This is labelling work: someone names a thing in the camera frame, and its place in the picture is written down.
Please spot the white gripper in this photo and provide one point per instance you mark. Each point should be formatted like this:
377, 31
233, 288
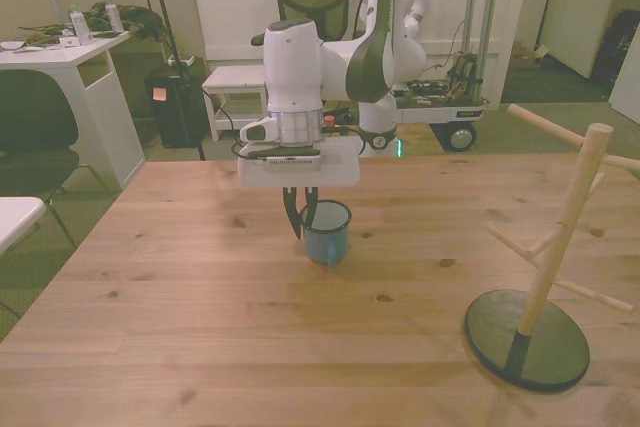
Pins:
340, 167

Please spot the blue enamel mug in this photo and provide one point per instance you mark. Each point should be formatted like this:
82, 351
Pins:
332, 242

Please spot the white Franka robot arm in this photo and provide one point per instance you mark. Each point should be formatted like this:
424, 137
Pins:
292, 72

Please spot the wooden mug tree black base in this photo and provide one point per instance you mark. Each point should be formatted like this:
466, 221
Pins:
540, 347

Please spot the white low stool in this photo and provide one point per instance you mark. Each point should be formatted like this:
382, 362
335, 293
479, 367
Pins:
235, 78

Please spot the black computer tower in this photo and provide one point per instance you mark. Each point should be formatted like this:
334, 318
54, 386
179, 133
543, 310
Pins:
175, 117

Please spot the wheeled aluminium robot cart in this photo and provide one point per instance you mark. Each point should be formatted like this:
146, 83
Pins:
440, 114

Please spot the orange sticky note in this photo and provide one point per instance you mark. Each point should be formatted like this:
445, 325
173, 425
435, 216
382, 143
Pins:
159, 94

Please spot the clear plastic bottle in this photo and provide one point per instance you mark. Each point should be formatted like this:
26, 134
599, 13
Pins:
114, 17
80, 24

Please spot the cardboard box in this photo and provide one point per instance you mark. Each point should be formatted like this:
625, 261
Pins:
525, 54

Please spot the white desk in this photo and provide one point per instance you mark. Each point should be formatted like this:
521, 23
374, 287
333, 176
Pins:
60, 54

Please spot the small white table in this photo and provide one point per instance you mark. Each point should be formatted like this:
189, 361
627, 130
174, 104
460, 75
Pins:
15, 217

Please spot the black plastic chair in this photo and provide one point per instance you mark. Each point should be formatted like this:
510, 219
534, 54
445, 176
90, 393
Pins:
30, 112

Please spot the white door panel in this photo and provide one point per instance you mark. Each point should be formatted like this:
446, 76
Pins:
627, 82

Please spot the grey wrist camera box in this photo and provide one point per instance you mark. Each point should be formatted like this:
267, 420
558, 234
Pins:
292, 163

